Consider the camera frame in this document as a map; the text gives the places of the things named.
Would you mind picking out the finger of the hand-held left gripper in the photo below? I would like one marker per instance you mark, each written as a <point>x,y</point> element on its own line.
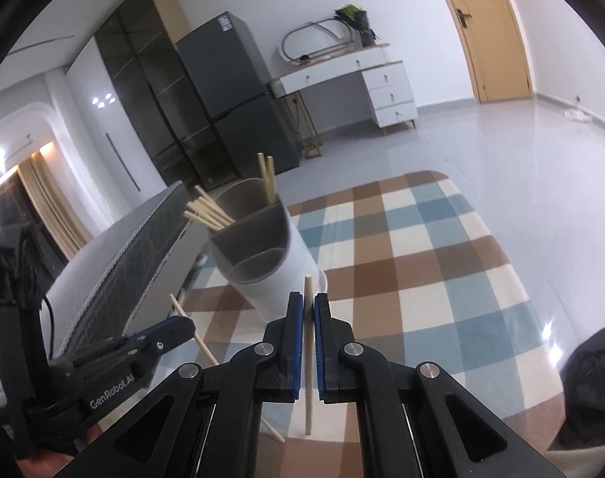
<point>108,353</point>
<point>175,331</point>

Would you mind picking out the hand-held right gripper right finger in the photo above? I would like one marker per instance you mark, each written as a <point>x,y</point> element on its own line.
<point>321,343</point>

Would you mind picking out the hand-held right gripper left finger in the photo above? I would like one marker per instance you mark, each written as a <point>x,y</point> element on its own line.
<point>296,343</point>

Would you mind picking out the wooden chopstick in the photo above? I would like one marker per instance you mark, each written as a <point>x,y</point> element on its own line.
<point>205,348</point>
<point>308,408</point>

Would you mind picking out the white utensil holder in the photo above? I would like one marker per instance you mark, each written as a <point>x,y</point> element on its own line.
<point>292,269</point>

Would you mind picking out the bunch of chopsticks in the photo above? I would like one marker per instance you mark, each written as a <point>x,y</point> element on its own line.
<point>269,184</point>

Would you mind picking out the person's left hand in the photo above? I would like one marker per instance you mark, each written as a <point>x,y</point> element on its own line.
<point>43,465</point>

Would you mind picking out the grey quilted mattress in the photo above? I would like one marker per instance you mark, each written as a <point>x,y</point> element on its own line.
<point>118,269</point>

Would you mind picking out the checkered tablecloth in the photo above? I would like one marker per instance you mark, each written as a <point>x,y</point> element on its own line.
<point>432,259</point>

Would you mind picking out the beige curtain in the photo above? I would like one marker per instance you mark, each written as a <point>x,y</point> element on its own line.
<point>48,199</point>

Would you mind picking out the white wardrobe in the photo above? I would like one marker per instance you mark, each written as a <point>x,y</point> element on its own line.
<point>108,159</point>

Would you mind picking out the dark glass cabinet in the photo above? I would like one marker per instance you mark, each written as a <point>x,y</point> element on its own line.
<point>148,84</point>

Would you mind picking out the grey refrigerator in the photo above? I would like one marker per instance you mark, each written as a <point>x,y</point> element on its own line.
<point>232,84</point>

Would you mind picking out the white dressing table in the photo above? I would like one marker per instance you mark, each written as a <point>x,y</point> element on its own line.
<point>387,89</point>

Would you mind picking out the black bag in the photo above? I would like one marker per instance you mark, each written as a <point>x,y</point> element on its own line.
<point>591,383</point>

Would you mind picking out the oval mirror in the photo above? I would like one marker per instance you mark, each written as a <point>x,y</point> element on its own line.
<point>312,40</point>

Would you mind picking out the green plant in black wrap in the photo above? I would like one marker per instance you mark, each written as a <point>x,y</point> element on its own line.
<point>355,17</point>

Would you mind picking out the white cloth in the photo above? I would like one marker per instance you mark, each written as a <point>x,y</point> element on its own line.
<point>577,115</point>

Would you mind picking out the wooden door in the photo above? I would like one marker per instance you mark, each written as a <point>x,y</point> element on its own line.
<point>492,35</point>

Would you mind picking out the light grey bed frame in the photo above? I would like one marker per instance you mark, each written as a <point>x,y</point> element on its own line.
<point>195,254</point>

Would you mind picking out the gold frame stool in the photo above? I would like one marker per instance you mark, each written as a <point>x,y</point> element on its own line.
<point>312,152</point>

